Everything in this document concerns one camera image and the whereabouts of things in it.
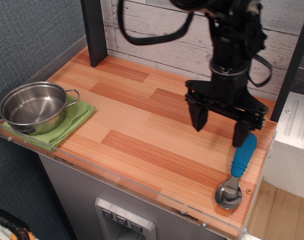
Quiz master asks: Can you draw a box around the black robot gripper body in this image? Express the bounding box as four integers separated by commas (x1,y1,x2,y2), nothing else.
185,61,268,130

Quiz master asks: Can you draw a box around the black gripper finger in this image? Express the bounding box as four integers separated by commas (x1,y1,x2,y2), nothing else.
188,102,208,132
232,120,251,147

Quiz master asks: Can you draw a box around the blue handled metal spoon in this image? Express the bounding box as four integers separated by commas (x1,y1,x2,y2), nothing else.
215,133,257,210

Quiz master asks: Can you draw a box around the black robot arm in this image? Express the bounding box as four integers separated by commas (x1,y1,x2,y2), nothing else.
172,0,272,147

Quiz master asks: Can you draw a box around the stainless steel pot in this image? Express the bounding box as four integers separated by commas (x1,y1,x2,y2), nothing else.
0,81,80,136

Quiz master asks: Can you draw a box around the white appliance right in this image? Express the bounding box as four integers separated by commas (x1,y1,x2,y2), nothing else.
263,92,304,198

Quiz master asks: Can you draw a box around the green folded cloth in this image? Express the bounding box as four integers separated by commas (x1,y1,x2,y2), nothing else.
3,100,95,152

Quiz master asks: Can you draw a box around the silver toy fridge cabinet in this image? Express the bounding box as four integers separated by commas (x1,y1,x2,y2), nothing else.
40,155,223,240

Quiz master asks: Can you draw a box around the clear acrylic edge guard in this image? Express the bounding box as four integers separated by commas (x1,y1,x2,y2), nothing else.
0,115,276,240

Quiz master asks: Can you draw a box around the orange object bottom left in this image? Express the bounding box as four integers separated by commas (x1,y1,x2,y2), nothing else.
10,227,37,240

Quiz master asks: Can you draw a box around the dark vertical post right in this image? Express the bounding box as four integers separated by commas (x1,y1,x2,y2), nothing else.
270,23,304,122

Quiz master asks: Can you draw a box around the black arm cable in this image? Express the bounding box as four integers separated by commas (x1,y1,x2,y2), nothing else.
117,0,272,88

